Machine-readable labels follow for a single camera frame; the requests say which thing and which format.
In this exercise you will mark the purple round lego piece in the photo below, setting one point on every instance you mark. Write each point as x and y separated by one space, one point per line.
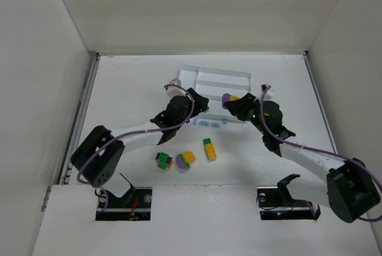
225 98

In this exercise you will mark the small yellow lego piece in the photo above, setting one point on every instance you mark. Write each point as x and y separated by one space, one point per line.
233 98

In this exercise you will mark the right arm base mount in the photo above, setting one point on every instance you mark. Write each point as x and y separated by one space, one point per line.
276 203

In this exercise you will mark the yellow long lego brick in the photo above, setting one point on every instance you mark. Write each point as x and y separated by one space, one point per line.
210 150

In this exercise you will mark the white divided sorting tray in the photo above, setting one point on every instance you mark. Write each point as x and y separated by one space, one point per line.
213 84

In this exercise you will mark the green purple yellow lego cluster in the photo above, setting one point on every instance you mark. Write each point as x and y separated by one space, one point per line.
164 161

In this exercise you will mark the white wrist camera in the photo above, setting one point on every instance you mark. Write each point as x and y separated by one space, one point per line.
267 91
172 86

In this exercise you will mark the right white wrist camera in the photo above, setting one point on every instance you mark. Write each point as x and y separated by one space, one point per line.
267 91

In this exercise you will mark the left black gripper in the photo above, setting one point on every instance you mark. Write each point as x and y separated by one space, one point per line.
197 101

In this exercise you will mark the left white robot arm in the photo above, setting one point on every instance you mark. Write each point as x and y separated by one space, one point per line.
97 157

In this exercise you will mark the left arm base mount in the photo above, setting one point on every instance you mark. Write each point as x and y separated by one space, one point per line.
131 202

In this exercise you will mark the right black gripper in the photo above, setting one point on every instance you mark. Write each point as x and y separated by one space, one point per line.
242 107

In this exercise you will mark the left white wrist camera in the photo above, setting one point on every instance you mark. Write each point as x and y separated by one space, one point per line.
172 86

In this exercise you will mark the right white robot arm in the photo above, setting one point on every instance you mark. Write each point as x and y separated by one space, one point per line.
350 190

